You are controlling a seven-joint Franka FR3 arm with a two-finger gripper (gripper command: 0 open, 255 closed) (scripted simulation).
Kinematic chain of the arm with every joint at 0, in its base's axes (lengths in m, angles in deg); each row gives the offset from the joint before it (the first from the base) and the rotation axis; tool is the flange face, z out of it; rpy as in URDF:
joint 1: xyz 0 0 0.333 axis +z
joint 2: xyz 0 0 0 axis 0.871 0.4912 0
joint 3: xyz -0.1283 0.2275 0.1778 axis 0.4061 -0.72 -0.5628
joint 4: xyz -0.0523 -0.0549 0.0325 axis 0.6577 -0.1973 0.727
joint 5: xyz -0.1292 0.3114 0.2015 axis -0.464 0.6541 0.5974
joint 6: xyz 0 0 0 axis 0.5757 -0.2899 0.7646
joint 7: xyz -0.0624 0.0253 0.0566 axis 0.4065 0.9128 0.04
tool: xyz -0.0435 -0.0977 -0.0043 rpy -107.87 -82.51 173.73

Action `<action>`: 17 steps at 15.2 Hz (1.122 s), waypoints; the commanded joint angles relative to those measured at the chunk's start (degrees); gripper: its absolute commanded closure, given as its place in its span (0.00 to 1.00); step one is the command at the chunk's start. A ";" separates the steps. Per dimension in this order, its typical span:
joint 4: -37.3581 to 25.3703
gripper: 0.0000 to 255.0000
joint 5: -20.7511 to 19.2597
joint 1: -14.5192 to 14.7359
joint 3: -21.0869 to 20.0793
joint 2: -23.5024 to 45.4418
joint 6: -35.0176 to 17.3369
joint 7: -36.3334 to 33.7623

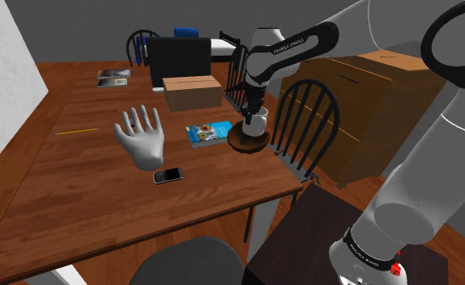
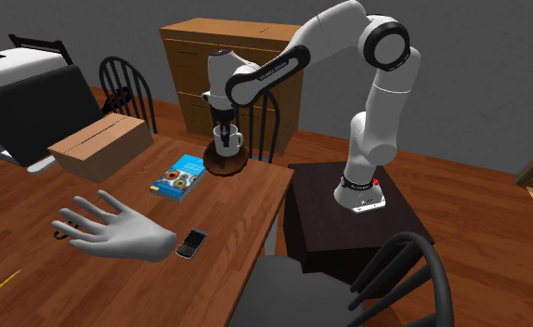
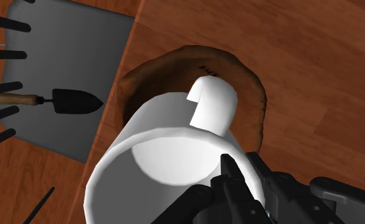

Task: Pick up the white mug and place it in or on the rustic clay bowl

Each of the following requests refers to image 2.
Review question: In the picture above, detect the white mug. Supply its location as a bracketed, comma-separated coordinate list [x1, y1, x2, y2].
[212, 124, 245, 158]

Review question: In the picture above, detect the round brown wooden plate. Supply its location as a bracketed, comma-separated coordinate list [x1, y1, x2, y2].
[202, 141, 251, 178]

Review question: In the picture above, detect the black spindle-back chair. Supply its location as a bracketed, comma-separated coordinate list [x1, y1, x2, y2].
[97, 55, 159, 135]
[235, 87, 281, 164]

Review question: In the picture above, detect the wooden chest of drawers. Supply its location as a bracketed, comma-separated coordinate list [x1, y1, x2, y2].
[159, 17, 306, 158]

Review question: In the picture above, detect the blue book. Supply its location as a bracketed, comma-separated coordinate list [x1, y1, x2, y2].
[149, 153, 208, 204]

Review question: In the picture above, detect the brown cardboard box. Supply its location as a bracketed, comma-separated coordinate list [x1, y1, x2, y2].
[47, 112, 155, 185]

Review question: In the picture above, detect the black keypad phone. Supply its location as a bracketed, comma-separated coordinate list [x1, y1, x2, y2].
[175, 227, 210, 262]

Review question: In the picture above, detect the grey hand figure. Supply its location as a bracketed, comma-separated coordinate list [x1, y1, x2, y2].
[50, 189, 178, 263]

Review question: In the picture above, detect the dark robot stand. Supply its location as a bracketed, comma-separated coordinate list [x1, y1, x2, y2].
[282, 161, 436, 300]

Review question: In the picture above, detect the black laptop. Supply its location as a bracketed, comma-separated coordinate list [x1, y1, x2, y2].
[0, 64, 105, 176]

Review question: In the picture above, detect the black chair with grey seat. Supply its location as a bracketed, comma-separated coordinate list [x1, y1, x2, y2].
[227, 230, 456, 327]

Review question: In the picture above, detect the small black loop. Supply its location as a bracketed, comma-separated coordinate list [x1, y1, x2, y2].
[52, 220, 80, 242]

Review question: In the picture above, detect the brown wooden table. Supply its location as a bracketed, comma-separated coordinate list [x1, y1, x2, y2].
[0, 85, 295, 327]

